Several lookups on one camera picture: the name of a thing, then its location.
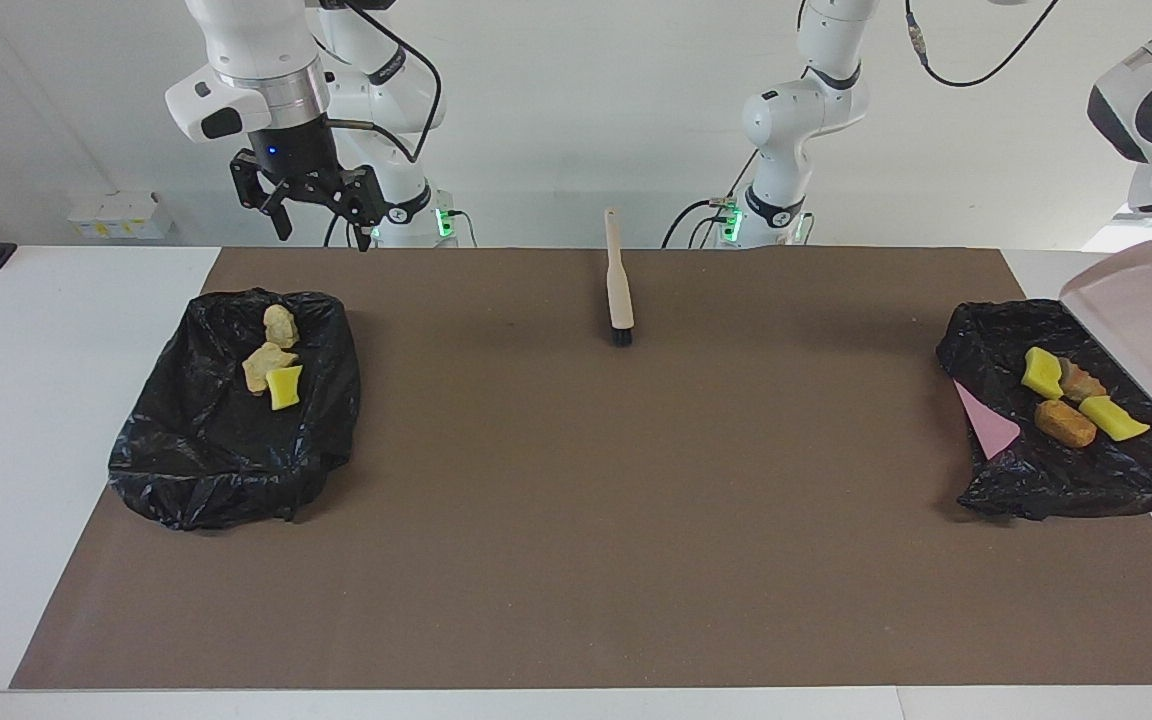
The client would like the notched yellow sponge piece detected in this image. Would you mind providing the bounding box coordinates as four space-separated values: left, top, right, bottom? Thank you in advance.
1078 394 1152 443

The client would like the pale bread chunk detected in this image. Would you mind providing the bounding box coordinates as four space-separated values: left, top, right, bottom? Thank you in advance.
242 342 299 396

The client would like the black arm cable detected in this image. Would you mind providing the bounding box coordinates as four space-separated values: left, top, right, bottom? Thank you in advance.
321 0 442 166
901 0 1062 89

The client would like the white cardboard box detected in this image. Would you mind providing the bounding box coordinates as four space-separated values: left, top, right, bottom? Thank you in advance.
67 190 175 241

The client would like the yellow and green sponge piece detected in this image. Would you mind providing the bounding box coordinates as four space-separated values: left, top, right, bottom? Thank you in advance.
266 365 304 412

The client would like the yellow sponge chunk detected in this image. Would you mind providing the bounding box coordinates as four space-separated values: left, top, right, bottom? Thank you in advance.
1021 346 1066 400

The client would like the black trash bag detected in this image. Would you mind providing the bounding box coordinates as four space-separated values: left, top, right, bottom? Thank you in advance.
936 298 1152 522
108 288 363 532

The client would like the brown table mat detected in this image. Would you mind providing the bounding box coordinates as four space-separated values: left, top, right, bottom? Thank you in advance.
9 247 1152 691

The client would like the black left base cable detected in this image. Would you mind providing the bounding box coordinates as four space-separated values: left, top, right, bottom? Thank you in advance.
661 150 749 249

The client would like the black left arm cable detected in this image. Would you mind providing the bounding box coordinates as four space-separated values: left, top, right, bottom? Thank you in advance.
901 0 1062 89

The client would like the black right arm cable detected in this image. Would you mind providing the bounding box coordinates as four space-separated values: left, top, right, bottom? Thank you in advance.
321 0 442 166

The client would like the striped bread piece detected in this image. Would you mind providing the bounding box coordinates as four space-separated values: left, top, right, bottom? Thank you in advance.
1058 357 1109 404
263 304 300 350

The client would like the beige hand brush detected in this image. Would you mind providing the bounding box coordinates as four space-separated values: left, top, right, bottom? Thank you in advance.
604 207 634 348

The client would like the pink plastic bin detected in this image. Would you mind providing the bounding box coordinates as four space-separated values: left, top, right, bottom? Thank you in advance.
953 378 1022 461

